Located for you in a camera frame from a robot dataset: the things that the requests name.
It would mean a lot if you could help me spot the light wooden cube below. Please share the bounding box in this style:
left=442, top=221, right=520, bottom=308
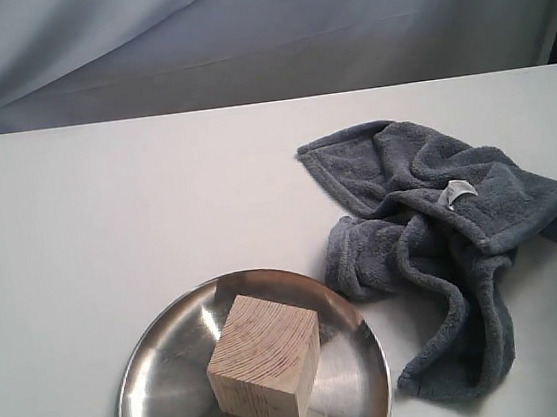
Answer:
left=206, top=295, right=321, bottom=417

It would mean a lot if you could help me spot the round stainless steel plate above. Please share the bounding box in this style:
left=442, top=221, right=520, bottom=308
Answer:
left=117, top=269, right=392, bottom=417

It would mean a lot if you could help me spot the grey fluffy towel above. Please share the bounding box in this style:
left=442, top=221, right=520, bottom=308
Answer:
left=297, top=120, right=557, bottom=403

